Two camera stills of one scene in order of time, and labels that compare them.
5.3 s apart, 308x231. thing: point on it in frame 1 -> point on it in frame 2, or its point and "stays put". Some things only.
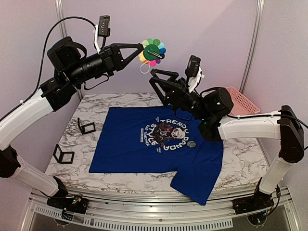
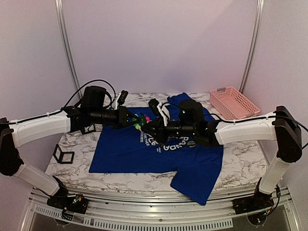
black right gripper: x=175 y=90 -> x=161 y=131
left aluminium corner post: x=59 y=6 stays put
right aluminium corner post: x=254 y=45 stays put
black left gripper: x=115 y=60 -> x=122 y=114
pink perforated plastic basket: x=241 y=106 stays put
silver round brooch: x=191 y=144 stays put
